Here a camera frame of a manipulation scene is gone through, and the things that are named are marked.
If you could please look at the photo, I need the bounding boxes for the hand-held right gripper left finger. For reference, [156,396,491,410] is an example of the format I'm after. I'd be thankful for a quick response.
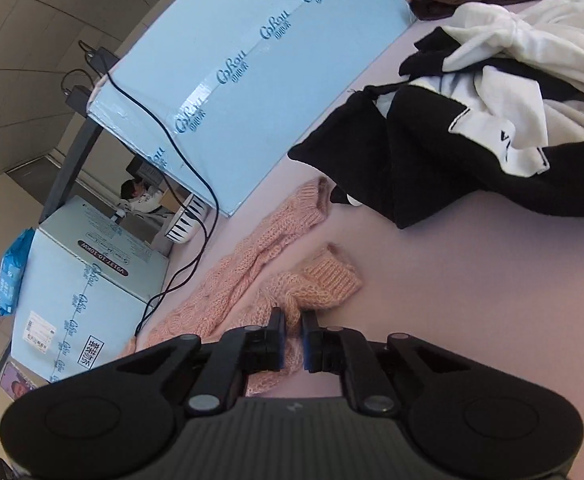
[89,307,289,417]

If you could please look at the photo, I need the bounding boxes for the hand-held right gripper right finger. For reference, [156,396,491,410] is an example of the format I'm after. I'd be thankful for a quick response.
[299,310,503,417]

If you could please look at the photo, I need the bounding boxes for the pink knitted sweater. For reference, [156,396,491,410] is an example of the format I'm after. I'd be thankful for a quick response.
[122,176,365,396]

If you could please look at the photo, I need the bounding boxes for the striped white ceramic bowl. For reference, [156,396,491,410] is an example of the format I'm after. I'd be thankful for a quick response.
[166,194,209,245]

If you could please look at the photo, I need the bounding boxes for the blue cardboard box with label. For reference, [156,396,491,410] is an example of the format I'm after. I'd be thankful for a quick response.
[9,195,173,386]

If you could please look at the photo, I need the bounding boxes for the black and white garment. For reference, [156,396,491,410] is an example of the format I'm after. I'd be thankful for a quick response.
[288,27,584,230]

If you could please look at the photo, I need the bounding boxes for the large blue cardboard box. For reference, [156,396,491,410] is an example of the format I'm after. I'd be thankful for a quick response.
[86,0,418,218]

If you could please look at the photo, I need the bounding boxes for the blue tissue pack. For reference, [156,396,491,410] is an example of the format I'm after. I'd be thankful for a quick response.
[0,227,37,317]

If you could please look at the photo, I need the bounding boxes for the grey metal pole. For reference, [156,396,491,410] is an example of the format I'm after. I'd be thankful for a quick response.
[38,110,104,223]

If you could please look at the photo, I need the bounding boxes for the grey ceiling vent panel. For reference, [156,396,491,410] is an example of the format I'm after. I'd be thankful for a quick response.
[6,155,69,202]

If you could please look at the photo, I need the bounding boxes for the black power adapter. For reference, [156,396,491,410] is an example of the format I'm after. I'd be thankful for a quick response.
[67,85,93,113]
[86,47,119,75]

